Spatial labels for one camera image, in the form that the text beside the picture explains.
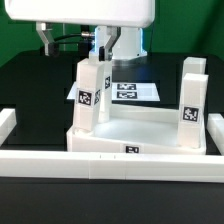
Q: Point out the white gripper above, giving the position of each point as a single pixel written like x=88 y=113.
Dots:
x=118 y=13

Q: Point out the white desk top tray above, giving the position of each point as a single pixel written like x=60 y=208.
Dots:
x=135 y=129

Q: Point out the fiducial marker sheet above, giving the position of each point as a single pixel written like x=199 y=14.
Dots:
x=135 y=92

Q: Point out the white left fence block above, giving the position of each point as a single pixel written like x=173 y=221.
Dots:
x=7 y=123

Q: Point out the white fence block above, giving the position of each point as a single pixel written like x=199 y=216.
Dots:
x=7 y=123
x=215 y=127

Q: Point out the white front fence bar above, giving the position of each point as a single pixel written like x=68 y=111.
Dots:
x=50 y=164

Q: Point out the white right fence block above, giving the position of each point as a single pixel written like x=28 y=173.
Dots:
x=215 y=127

